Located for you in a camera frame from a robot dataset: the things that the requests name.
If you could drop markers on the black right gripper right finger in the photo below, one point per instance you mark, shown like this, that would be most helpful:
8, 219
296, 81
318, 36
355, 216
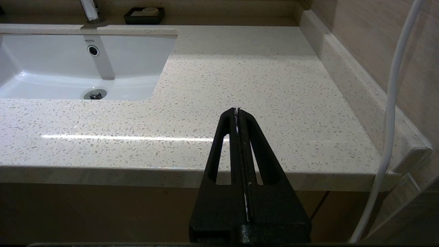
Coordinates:
277, 209

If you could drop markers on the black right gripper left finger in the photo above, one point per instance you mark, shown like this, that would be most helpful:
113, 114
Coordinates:
219, 209

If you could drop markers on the wooden vanity cabinet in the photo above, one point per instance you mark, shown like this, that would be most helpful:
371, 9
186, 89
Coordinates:
103, 212

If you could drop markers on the beige stone backsplash strip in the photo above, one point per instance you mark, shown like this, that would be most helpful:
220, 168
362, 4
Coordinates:
356, 89

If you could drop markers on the chrome sink drain stopper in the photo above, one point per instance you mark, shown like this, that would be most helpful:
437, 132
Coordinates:
95, 94

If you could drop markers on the black soap dish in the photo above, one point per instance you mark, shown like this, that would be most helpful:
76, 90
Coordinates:
132, 19

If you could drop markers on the beige soap bar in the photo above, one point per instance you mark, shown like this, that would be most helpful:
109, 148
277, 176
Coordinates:
151, 10

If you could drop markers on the white ceramic sink basin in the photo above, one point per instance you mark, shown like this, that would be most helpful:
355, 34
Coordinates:
51, 68

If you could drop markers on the chrome sink faucet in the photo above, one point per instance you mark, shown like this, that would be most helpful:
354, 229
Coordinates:
91, 12

